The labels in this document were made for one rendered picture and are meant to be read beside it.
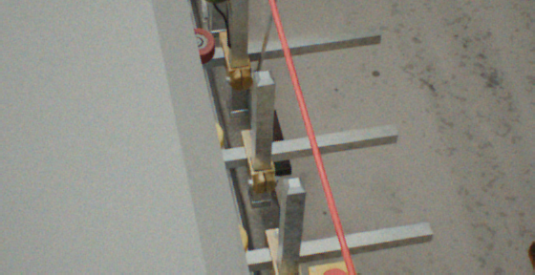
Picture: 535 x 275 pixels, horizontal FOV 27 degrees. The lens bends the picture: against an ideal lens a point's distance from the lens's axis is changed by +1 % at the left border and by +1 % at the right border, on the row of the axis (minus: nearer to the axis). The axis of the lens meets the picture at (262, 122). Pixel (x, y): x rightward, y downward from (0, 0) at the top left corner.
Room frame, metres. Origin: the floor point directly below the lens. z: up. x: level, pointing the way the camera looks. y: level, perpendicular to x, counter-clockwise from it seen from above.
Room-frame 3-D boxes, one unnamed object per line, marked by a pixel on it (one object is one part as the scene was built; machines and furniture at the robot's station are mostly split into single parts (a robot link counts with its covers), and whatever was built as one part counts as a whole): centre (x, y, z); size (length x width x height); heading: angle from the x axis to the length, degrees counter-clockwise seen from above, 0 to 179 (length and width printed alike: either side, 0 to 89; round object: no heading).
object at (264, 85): (1.34, 0.00, 0.87); 0.04 x 0.04 x 0.48; 14
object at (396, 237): (1.15, -0.13, 0.80); 0.43 x 0.03 x 0.04; 104
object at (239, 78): (1.60, 0.07, 0.85); 0.14 x 0.06 x 0.05; 14
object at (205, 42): (1.60, 0.15, 0.85); 0.08 x 0.08 x 0.11
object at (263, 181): (1.36, 0.00, 0.81); 0.14 x 0.06 x 0.05; 14
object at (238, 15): (1.58, 0.06, 0.90); 0.04 x 0.04 x 0.48; 14
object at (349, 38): (1.65, -0.04, 0.84); 0.43 x 0.03 x 0.04; 104
